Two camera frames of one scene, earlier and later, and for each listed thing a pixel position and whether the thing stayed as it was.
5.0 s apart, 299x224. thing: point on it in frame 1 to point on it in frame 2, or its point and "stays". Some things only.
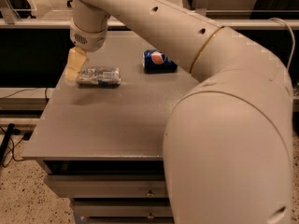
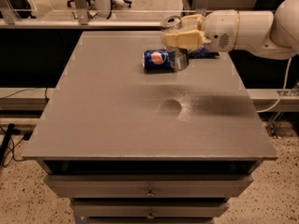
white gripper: [88, 39] to [220, 28]
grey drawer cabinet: [102, 147] stays
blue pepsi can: [157, 62] stays
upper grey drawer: [109, 186] stays
